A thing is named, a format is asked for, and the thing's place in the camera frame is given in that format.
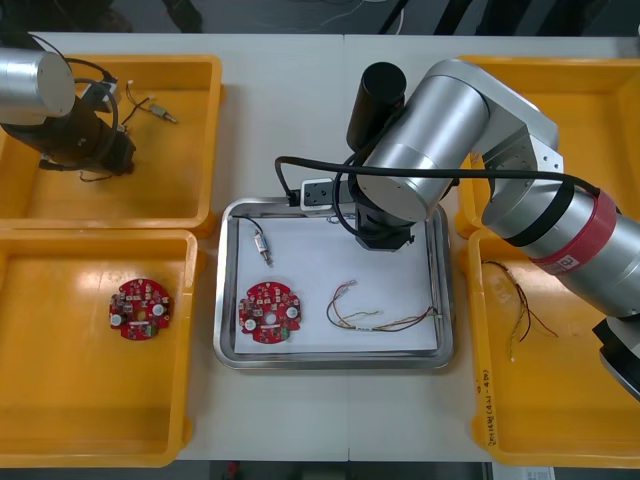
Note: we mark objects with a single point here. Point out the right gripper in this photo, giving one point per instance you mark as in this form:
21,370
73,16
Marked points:
380,237

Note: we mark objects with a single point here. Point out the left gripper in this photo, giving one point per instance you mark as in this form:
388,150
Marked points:
110,150

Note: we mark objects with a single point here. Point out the round red circuit board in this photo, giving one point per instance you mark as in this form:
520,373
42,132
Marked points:
260,300
132,300

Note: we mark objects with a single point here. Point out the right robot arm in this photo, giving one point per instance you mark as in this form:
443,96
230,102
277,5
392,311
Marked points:
450,140

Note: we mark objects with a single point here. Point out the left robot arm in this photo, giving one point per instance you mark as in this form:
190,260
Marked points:
30,85

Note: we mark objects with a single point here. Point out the white sheet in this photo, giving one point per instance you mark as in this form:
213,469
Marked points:
320,250

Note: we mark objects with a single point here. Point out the red black green-yellow harness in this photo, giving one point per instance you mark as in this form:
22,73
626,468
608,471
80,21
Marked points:
512,278

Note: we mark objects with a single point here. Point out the steel tray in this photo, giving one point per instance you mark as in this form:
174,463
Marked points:
225,300

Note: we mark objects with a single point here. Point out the black slanted pole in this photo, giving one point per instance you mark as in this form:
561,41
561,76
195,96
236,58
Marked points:
395,15

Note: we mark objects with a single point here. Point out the black stand leg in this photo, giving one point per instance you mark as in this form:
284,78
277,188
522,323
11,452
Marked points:
452,15

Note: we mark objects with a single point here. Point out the yellow-orange plastic bin with handwriting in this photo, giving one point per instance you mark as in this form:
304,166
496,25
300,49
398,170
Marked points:
550,400

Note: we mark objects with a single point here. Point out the white printed paper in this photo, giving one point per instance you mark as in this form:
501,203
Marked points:
537,474

